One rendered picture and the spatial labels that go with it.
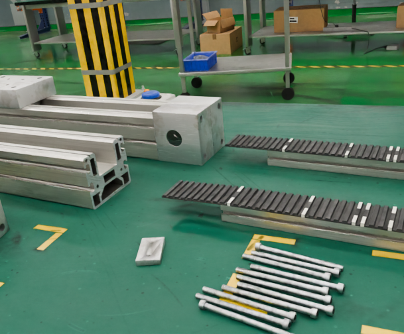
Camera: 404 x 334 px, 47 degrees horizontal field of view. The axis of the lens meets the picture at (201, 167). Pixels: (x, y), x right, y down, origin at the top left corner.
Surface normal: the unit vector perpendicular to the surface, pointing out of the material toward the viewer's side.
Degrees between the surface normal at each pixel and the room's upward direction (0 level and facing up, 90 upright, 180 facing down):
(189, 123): 90
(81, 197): 90
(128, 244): 0
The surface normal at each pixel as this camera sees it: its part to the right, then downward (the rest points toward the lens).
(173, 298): -0.10, -0.91
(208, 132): 0.89, 0.11
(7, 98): -0.44, 0.41
